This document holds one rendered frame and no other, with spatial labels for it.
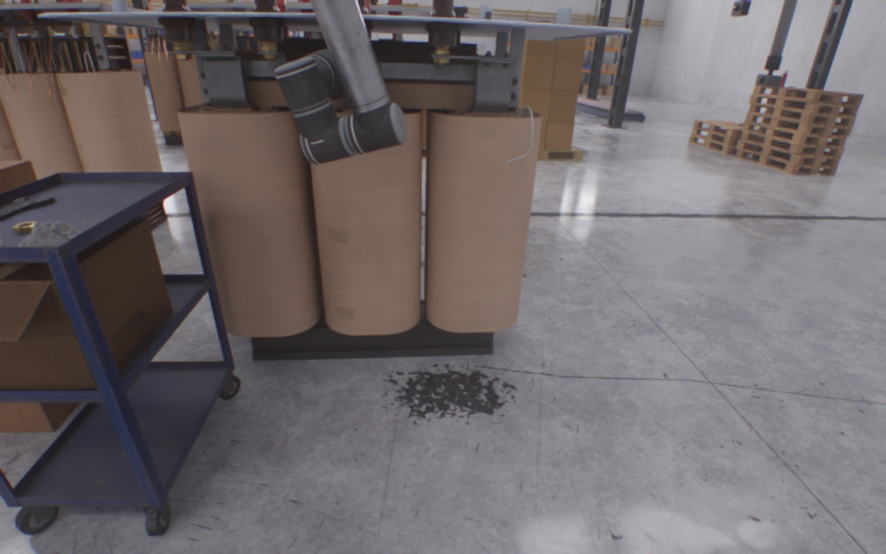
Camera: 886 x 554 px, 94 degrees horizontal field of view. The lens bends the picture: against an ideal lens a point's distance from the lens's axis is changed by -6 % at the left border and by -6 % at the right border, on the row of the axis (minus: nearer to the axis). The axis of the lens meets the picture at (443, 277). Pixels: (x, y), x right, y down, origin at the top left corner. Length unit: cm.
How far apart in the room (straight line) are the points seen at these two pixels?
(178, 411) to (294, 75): 120
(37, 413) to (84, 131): 221
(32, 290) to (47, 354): 18
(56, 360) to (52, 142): 286
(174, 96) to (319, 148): 652
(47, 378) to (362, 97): 100
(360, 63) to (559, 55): 541
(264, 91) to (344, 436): 126
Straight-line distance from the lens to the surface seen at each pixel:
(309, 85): 122
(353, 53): 115
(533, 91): 636
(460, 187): 162
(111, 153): 382
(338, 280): 176
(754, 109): 887
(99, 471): 173
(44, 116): 403
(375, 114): 117
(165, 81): 769
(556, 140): 656
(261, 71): 170
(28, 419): 219
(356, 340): 205
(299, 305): 187
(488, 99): 162
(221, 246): 180
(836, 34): 1400
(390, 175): 159
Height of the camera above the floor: 125
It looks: 27 degrees down
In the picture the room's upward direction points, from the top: 2 degrees clockwise
